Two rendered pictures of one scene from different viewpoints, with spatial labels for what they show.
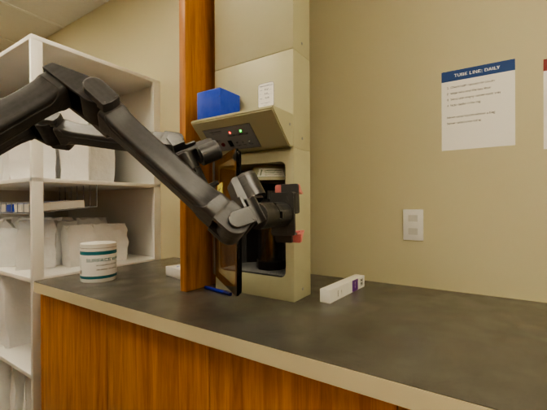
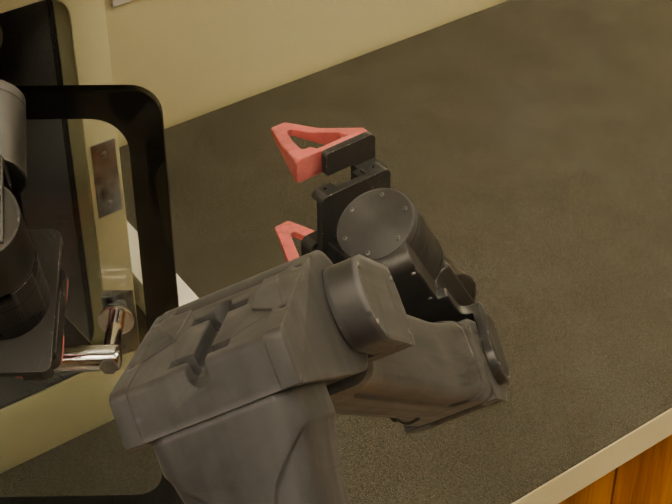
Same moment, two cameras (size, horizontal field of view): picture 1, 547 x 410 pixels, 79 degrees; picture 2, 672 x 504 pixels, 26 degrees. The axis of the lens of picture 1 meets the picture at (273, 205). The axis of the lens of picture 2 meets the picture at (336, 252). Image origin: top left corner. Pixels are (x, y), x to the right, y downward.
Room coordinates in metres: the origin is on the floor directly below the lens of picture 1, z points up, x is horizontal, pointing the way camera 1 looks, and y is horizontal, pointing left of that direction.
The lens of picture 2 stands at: (0.49, 0.82, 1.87)
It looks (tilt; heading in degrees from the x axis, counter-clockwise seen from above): 37 degrees down; 290
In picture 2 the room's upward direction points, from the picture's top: straight up
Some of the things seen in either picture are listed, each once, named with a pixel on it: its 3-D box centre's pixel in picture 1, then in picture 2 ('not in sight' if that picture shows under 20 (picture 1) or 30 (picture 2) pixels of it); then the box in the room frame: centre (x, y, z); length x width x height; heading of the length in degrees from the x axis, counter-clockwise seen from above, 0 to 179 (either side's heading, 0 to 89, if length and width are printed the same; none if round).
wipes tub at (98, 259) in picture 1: (98, 260); not in sight; (1.33, 0.70, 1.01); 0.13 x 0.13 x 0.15
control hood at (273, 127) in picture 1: (239, 133); not in sight; (1.04, 0.10, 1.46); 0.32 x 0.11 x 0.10; 57
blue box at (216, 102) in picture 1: (218, 107); not in sight; (1.09, 0.18, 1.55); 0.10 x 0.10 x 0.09; 57
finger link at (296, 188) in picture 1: (292, 198); (313, 168); (0.83, -0.05, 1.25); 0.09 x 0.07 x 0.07; 148
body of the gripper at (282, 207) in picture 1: (277, 214); (371, 249); (0.77, -0.01, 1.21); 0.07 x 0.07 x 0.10; 58
